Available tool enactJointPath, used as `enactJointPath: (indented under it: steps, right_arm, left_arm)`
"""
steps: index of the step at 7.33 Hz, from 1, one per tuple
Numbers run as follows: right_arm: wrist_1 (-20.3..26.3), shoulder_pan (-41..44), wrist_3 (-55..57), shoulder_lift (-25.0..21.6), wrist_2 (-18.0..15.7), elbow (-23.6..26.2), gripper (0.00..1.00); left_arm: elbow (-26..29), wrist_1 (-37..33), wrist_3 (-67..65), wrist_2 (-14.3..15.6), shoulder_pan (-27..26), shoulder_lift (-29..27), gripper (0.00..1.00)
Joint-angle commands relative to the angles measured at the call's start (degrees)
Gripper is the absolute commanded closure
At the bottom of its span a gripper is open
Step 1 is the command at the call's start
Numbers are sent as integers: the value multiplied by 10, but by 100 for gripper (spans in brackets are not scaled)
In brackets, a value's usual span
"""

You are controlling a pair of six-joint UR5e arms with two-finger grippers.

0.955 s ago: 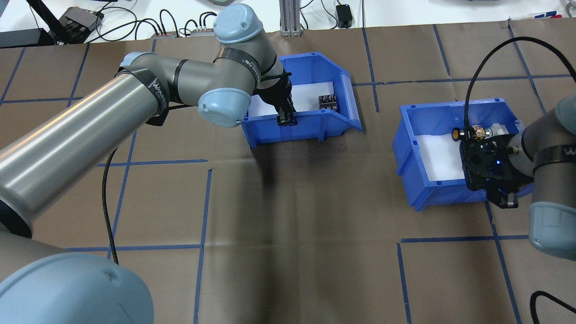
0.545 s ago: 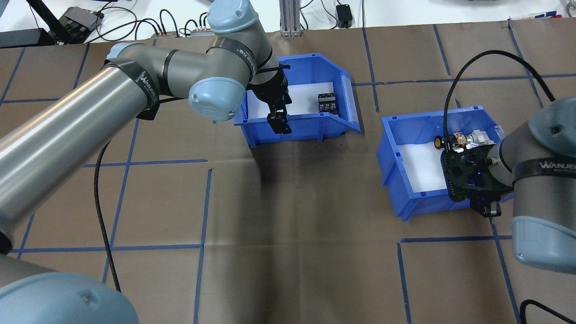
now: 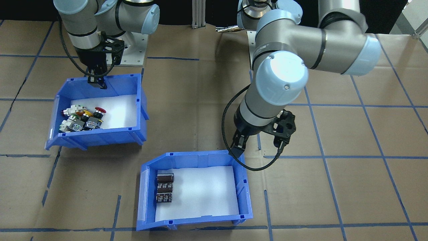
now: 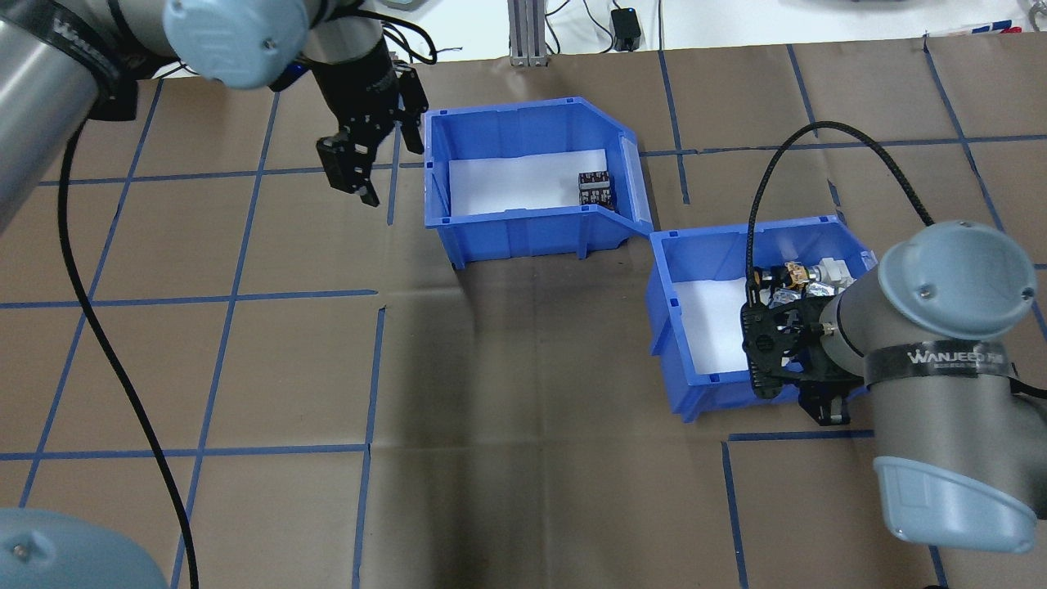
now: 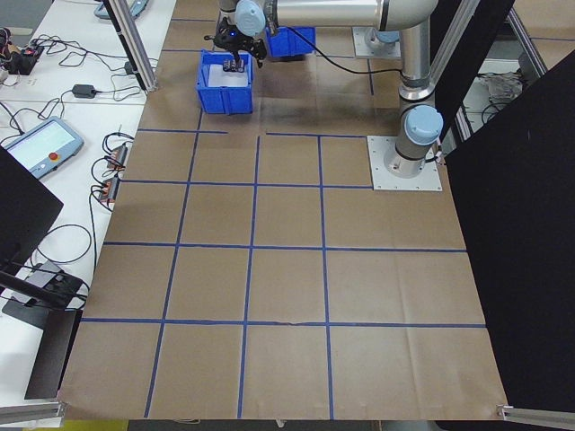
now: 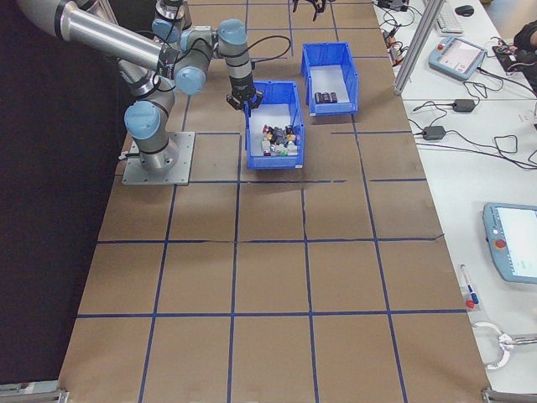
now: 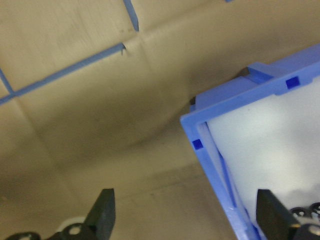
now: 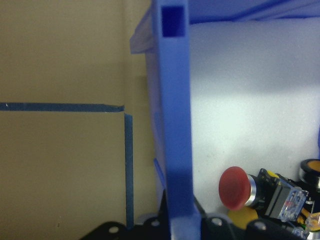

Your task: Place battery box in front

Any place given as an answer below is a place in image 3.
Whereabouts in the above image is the aluminium extrusion post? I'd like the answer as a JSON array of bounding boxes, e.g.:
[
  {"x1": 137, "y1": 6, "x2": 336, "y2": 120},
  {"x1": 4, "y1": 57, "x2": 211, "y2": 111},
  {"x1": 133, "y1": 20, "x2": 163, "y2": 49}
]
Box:
[{"x1": 192, "y1": 0, "x2": 207, "y2": 29}]

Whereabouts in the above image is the white switch with red lamp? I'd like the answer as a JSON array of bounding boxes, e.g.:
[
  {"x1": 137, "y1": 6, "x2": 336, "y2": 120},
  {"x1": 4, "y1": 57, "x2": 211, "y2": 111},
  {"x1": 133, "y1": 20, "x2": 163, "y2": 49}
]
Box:
[{"x1": 61, "y1": 104, "x2": 87, "y2": 116}]

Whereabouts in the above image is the blue plastic storage bin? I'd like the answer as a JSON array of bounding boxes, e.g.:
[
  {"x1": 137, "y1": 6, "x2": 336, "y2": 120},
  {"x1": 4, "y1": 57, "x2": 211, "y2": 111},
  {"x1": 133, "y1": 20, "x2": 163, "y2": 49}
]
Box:
[
  {"x1": 136, "y1": 150, "x2": 253, "y2": 231},
  {"x1": 45, "y1": 74, "x2": 149, "y2": 151}
]

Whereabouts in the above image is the yellow push button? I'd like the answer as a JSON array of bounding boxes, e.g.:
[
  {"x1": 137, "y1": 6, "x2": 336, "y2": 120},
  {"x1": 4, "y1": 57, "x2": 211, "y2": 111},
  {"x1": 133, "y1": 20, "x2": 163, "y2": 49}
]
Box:
[{"x1": 79, "y1": 110, "x2": 95, "y2": 123}]

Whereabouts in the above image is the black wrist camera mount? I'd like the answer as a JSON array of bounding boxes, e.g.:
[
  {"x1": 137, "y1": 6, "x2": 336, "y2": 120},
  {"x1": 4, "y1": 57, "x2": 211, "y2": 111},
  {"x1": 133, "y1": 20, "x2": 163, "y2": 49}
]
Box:
[
  {"x1": 99, "y1": 32, "x2": 125, "y2": 64},
  {"x1": 267, "y1": 110, "x2": 297, "y2": 148}
]

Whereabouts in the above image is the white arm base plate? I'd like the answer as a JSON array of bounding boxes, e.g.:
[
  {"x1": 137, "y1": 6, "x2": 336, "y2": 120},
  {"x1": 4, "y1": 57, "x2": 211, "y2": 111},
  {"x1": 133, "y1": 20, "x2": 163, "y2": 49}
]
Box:
[
  {"x1": 247, "y1": 31, "x2": 259, "y2": 71},
  {"x1": 114, "y1": 32, "x2": 149, "y2": 66}
]

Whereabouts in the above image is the white and green push button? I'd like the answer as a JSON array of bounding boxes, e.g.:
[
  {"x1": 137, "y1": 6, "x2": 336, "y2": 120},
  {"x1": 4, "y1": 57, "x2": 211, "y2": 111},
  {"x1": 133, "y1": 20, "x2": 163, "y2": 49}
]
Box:
[{"x1": 59, "y1": 115, "x2": 77, "y2": 133}]

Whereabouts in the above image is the black blue red switch block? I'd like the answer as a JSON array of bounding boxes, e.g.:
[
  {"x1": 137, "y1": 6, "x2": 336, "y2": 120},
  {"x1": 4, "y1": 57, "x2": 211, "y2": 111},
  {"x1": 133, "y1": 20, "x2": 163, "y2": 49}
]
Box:
[{"x1": 85, "y1": 118, "x2": 103, "y2": 130}]

